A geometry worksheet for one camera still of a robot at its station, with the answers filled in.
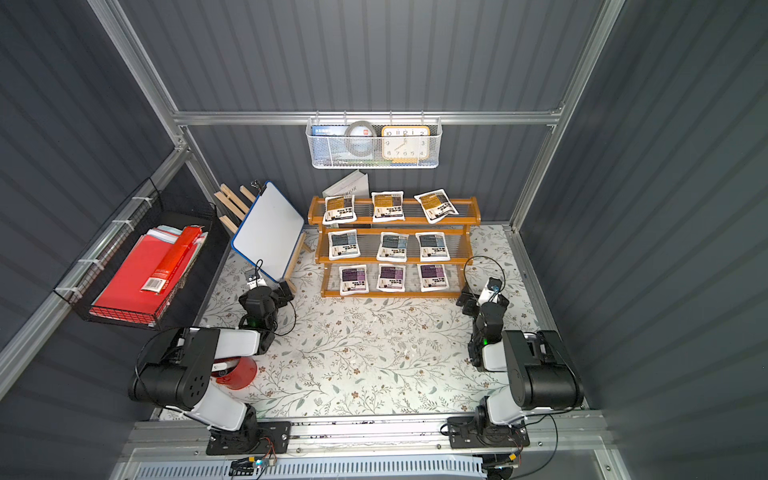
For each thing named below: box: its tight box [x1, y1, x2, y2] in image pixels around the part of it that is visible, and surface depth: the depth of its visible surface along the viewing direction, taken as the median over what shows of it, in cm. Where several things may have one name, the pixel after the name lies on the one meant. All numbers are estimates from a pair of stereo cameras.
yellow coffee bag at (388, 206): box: [370, 190, 406, 223], surface depth 86 cm
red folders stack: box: [89, 225, 208, 325], surface depth 73 cm
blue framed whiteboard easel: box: [214, 181, 313, 292], surface depth 92 cm
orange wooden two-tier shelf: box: [307, 196, 482, 298], surface depth 96 cm
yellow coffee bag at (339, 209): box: [322, 194, 358, 225], surface depth 84 cm
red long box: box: [141, 225, 202, 294], surface depth 74 cm
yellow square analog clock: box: [381, 126, 431, 160], surface depth 90 cm
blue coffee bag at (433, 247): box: [415, 232, 451, 262], surface depth 93 cm
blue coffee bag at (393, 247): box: [376, 232, 409, 263], surface depth 94 cm
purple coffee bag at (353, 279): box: [339, 264, 369, 296], surface depth 103 cm
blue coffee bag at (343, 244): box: [328, 229, 361, 261], surface depth 95 cm
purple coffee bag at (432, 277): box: [417, 264, 449, 292], surface depth 104 cm
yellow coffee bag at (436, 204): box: [413, 188, 460, 224], surface depth 85 cm
